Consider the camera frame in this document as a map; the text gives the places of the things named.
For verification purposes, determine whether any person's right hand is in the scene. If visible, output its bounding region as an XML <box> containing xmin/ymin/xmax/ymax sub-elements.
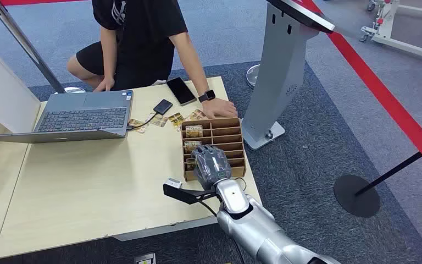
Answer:
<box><xmin>93</xmin><ymin>76</ymin><xmax>115</xmax><ymax>93</ymax></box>

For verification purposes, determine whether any person's left hand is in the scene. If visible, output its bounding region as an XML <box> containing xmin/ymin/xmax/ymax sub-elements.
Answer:
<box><xmin>201</xmin><ymin>97</ymin><xmax>238</xmax><ymax>119</ymax></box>

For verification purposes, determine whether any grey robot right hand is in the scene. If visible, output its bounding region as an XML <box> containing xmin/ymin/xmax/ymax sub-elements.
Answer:
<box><xmin>191</xmin><ymin>144</ymin><xmax>233</xmax><ymax>190</ymax></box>

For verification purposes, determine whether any wooden slotted card holder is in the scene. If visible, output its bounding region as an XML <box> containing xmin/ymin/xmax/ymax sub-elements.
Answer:
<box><xmin>180</xmin><ymin>117</ymin><xmax>247</xmax><ymax>182</ymax></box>

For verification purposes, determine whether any small black card reader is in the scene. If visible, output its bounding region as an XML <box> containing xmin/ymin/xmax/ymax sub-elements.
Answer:
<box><xmin>153</xmin><ymin>98</ymin><xmax>174</xmax><ymax>116</ymax></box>

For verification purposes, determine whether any person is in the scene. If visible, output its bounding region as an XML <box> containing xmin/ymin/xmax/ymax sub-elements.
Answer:
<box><xmin>66</xmin><ymin>0</ymin><xmax>238</xmax><ymax>119</ymax></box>

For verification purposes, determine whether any black wrist watch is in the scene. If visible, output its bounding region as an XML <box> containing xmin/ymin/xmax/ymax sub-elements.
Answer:
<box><xmin>198</xmin><ymin>89</ymin><xmax>216</xmax><ymax>104</ymax></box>

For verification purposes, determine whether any grey open laptop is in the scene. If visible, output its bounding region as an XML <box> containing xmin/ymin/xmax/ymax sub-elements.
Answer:
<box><xmin>0</xmin><ymin>90</ymin><xmax>134</xmax><ymax>144</ymax></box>

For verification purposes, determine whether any black smartphone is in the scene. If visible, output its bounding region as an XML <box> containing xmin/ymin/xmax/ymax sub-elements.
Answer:
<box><xmin>165</xmin><ymin>76</ymin><xmax>197</xmax><ymax>107</ymax></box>

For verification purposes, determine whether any silver round stanchion base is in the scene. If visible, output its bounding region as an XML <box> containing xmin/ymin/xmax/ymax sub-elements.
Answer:
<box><xmin>246</xmin><ymin>64</ymin><xmax>261</xmax><ymax>90</ymax></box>

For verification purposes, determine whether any grey kiosk stand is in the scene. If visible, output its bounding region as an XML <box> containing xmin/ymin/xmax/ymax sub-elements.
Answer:
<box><xmin>241</xmin><ymin>0</ymin><xmax>336</xmax><ymax>151</ymax></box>

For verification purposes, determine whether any silver stanchion pole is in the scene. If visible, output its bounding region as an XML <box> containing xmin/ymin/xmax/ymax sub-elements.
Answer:
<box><xmin>0</xmin><ymin>0</ymin><xmax>86</xmax><ymax>95</ymax></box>

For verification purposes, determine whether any white box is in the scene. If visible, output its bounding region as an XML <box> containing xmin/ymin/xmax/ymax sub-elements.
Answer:
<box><xmin>0</xmin><ymin>52</ymin><xmax>42</xmax><ymax>134</ymax></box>

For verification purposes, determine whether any red barrier belt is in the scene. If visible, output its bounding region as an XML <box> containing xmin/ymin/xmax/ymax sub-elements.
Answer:
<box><xmin>0</xmin><ymin>0</ymin><xmax>88</xmax><ymax>7</ymax></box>
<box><xmin>297</xmin><ymin>0</ymin><xmax>422</xmax><ymax>180</ymax></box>

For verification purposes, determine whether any floor power socket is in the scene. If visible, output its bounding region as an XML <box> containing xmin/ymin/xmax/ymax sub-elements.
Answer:
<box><xmin>134</xmin><ymin>252</ymin><xmax>157</xmax><ymax>264</ymax></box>

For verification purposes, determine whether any black stanchion with round base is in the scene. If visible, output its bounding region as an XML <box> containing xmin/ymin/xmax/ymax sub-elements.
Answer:
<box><xmin>334</xmin><ymin>135</ymin><xmax>422</xmax><ymax>218</ymax></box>

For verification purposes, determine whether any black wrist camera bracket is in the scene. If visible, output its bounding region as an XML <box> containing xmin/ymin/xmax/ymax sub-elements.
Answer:
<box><xmin>163</xmin><ymin>183</ymin><xmax>218</xmax><ymax>206</ymax></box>

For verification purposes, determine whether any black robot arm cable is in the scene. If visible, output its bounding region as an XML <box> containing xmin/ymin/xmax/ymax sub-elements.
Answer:
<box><xmin>197</xmin><ymin>199</ymin><xmax>247</xmax><ymax>264</ymax></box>

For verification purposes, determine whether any black card reader cable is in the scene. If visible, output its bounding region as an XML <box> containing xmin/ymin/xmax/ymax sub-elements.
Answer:
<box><xmin>126</xmin><ymin>112</ymin><xmax>159</xmax><ymax>131</ymax></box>

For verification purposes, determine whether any white wheeled frame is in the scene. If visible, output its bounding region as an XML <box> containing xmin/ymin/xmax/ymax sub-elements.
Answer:
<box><xmin>358</xmin><ymin>0</ymin><xmax>422</xmax><ymax>65</ymax></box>

